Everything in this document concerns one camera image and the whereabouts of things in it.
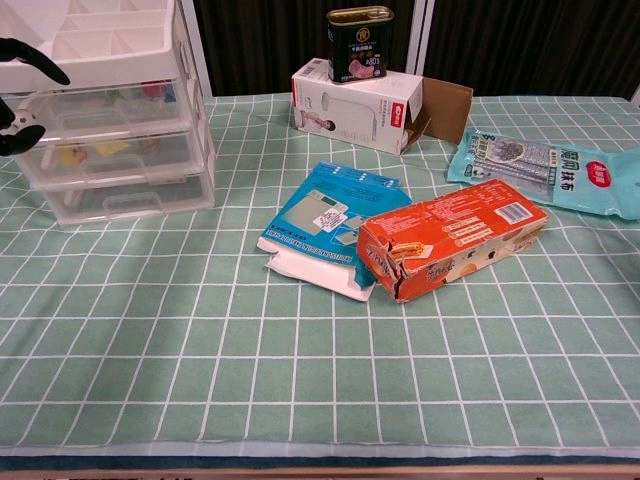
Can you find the yellow duck toy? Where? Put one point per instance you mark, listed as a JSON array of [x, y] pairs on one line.
[[71, 153]]

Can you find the small soccer ball toy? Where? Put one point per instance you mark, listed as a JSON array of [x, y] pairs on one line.
[[24, 119]]

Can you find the orange biscuit box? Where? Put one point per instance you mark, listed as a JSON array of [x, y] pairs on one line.
[[450, 225]]

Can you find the black pleated curtain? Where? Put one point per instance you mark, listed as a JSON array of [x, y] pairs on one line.
[[525, 45]]

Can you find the green checked tablecloth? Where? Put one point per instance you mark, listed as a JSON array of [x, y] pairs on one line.
[[250, 370]]

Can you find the black luncheon meat can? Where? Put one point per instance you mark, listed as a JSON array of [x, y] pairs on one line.
[[357, 47]]

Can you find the clear drawer with stationery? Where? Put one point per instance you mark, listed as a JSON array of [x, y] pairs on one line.
[[110, 112]]

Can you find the clear empty drawer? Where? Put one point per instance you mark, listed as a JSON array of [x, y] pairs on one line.
[[185, 192]]

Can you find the white cardboard lamp box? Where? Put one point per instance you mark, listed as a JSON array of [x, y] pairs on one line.
[[350, 107]]

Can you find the white partition post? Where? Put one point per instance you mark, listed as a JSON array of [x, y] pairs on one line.
[[421, 35]]

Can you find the white plastic drawer organizer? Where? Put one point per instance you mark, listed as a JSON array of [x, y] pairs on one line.
[[110, 62]]

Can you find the blue scale cardboard box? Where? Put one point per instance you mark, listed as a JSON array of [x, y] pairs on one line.
[[310, 210]]

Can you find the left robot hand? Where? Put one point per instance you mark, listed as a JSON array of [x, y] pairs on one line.
[[30, 52]]

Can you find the clear drawer with duck toy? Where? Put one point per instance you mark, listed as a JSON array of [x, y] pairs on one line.
[[165, 157]]

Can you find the light blue cloth package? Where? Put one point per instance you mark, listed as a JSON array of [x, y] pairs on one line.
[[575, 175]]

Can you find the yellow flat toy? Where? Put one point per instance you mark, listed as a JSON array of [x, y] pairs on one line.
[[111, 148]]

